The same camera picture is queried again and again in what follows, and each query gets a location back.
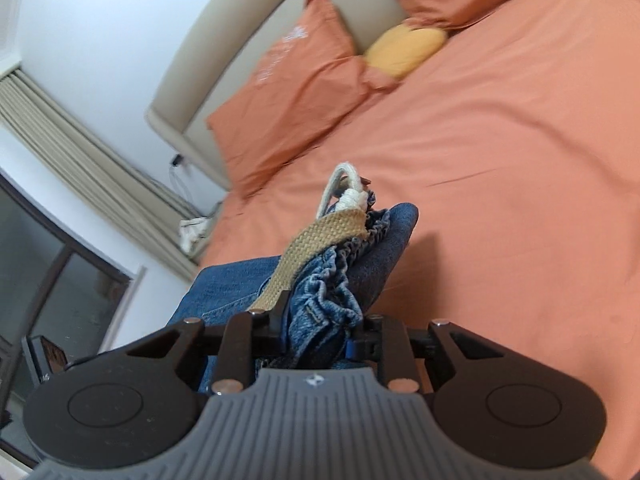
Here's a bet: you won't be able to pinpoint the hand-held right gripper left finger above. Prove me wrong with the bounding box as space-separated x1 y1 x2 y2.
127 290 301 395

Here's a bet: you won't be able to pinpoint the beige curtain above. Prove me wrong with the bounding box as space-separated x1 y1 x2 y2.
0 69 221 282

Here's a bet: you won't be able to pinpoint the tan woven belt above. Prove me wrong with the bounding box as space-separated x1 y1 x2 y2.
247 162 375 314

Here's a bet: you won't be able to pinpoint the black charger cable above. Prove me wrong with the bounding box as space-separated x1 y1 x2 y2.
169 154 195 212

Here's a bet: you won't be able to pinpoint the printed orange pillow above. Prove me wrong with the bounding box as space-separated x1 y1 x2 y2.
206 0 397 197

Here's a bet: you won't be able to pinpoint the orange duvet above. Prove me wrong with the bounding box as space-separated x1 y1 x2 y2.
202 0 640 467

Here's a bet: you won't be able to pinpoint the blue denim pants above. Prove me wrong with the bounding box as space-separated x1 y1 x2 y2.
167 190 421 396

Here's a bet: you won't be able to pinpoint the white cloth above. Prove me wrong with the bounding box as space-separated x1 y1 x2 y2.
179 215 215 254

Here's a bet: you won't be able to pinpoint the dark framed window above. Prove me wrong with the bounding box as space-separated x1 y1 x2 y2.
0 175 137 467

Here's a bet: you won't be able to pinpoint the beige padded headboard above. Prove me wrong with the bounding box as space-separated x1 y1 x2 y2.
146 0 408 192

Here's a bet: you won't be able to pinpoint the yellow pillow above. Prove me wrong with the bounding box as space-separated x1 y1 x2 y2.
364 25 449 80

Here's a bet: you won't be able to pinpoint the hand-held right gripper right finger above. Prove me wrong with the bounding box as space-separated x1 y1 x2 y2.
345 312 505 395

